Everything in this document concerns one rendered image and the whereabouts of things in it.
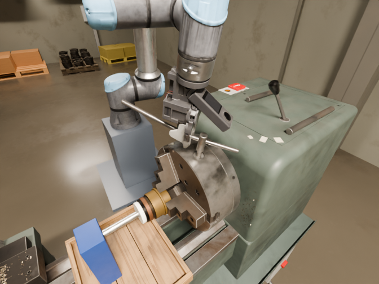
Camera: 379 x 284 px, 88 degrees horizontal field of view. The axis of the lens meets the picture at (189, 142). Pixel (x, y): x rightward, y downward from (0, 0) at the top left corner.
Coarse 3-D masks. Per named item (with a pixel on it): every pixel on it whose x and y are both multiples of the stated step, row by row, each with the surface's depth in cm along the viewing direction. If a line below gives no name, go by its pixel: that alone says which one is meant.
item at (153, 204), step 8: (152, 192) 61; (136, 200) 61; (144, 200) 59; (152, 200) 59; (160, 200) 59; (168, 200) 61; (144, 208) 57; (152, 208) 58; (160, 208) 59; (152, 216) 58
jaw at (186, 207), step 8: (184, 192) 64; (176, 200) 61; (184, 200) 61; (192, 200) 61; (168, 208) 59; (176, 208) 59; (184, 208) 58; (192, 208) 58; (200, 208) 58; (184, 216) 59; (192, 216) 56; (200, 216) 56; (208, 216) 58; (216, 216) 59; (200, 224) 58
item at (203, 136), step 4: (204, 132) 52; (200, 136) 51; (204, 136) 51; (200, 140) 52; (204, 140) 52; (200, 144) 53; (204, 144) 53; (196, 148) 56; (200, 148) 54; (200, 152) 55; (196, 156) 58; (200, 156) 58
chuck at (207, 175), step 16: (176, 144) 63; (192, 144) 62; (176, 160) 61; (192, 160) 56; (208, 160) 58; (192, 176) 56; (208, 176) 55; (224, 176) 57; (192, 192) 60; (208, 192) 54; (224, 192) 57; (208, 208) 55; (224, 208) 58; (192, 224) 70; (208, 224) 59
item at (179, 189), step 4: (180, 184) 72; (176, 188) 70; (180, 188) 71; (184, 188) 71; (168, 192) 69; (172, 192) 69; (176, 192) 69; (180, 192) 70; (172, 196) 68; (176, 196) 69
